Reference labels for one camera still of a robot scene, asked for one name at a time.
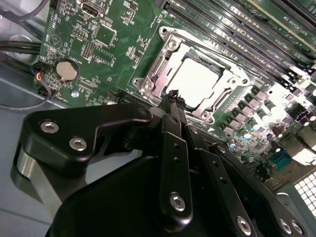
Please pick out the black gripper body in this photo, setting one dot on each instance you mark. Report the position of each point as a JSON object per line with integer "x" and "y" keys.
{"x": 111, "y": 202}

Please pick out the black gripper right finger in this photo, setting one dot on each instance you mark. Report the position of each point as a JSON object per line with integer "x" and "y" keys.
{"x": 222, "y": 172}

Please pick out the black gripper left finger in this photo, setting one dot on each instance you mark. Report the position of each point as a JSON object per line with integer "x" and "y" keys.
{"x": 61, "y": 138}

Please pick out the metal socket cover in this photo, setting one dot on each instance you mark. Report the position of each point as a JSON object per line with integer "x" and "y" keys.
{"x": 233, "y": 84}

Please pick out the silver CPU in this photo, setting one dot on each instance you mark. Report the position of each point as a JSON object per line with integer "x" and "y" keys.
{"x": 195, "y": 79}

